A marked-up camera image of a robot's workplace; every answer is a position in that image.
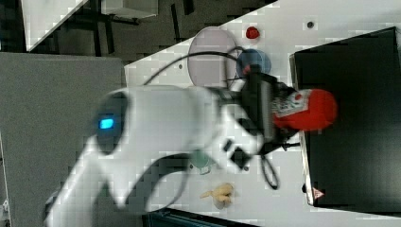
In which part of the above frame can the white side table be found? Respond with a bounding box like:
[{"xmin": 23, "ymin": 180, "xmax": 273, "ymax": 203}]
[{"xmin": 20, "ymin": 0, "xmax": 89, "ymax": 51}]

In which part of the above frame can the red strawberry on table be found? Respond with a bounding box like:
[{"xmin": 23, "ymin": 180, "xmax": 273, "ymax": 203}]
[{"xmin": 246, "ymin": 26, "xmax": 260, "ymax": 40}]

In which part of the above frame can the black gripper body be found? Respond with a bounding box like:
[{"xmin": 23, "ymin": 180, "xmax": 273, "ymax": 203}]
[{"xmin": 241, "ymin": 64, "xmax": 298, "ymax": 155}]

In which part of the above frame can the blue metal frame rail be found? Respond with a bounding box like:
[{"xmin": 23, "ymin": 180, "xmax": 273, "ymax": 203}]
[{"xmin": 142, "ymin": 208, "xmax": 259, "ymax": 227}]

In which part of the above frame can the yellow banana toy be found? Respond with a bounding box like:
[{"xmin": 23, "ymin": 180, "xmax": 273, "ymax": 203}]
[{"xmin": 200, "ymin": 183, "xmax": 234, "ymax": 210}]

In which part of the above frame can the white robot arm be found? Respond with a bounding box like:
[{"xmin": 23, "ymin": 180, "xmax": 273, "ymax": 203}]
[{"xmin": 44, "ymin": 71, "xmax": 295, "ymax": 227}]

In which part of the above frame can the lavender round plate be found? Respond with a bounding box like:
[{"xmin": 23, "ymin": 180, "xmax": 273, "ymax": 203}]
[{"xmin": 187, "ymin": 26, "xmax": 238, "ymax": 87}]

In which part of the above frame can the green mug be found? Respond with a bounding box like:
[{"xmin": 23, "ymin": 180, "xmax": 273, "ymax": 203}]
[{"xmin": 190, "ymin": 150, "xmax": 216, "ymax": 175}]

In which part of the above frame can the black toaster oven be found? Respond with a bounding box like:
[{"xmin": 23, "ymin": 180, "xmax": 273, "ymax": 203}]
[{"xmin": 290, "ymin": 27, "xmax": 401, "ymax": 217}]

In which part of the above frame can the blue bowl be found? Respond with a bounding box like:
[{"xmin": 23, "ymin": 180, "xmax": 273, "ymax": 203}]
[{"xmin": 236, "ymin": 49, "xmax": 271, "ymax": 78}]

